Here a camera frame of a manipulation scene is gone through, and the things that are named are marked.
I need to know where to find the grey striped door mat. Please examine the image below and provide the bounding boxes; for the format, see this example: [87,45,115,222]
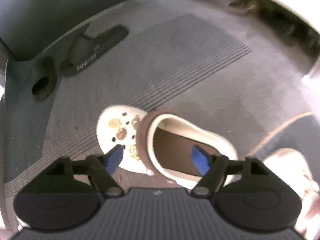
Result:
[2,0,313,197]

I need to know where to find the black slide sandal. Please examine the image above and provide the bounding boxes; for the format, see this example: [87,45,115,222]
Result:
[31,56,57,102]
[60,25,129,76]

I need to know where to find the black slide sandal left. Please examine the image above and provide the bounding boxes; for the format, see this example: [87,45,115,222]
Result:
[31,56,57,102]

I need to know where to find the cream clog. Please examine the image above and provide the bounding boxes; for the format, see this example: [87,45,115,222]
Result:
[263,148,319,200]
[96,105,238,190]

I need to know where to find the beige slide sandal under cabinet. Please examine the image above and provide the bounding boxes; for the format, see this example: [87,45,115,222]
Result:
[216,0,247,9]

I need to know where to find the dark shoes under cabinet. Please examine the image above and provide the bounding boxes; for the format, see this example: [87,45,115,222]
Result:
[247,1,319,57]

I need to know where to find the black slide sandal right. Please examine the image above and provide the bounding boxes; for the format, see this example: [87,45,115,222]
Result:
[60,25,129,76]

